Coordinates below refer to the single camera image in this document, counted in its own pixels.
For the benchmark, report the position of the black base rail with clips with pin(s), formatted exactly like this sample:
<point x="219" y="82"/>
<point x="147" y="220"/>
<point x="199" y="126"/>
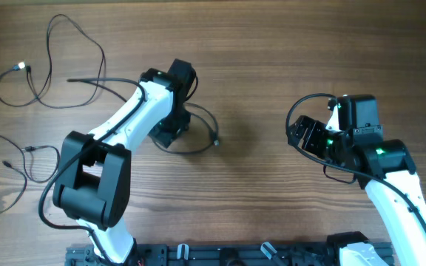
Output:
<point x="351" y="248"/>

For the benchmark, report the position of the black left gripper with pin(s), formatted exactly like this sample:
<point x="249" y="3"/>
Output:
<point x="163" y="136"/>

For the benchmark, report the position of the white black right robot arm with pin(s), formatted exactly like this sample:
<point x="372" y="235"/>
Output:
<point x="352" y="141"/>

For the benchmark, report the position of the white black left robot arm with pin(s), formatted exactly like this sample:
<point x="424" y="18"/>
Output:
<point x="93" y="183"/>

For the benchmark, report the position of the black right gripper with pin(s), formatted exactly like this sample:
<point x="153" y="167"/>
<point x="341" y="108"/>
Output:
<point x="316" y="128"/>

